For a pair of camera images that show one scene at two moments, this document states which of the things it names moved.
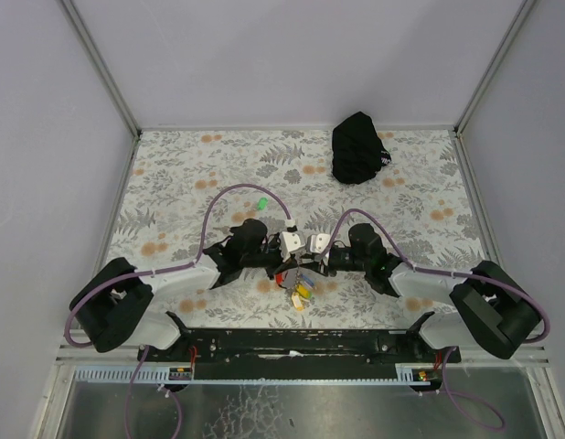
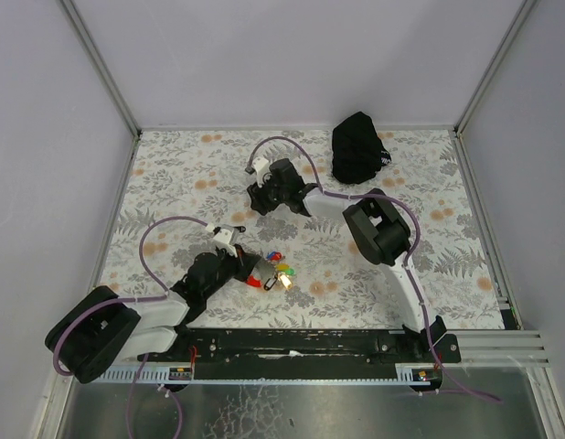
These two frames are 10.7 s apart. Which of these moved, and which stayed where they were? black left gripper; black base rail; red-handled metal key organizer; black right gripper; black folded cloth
Moved: black right gripper; black left gripper; red-handled metal key organizer
Stayed: black folded cloth; black base rail
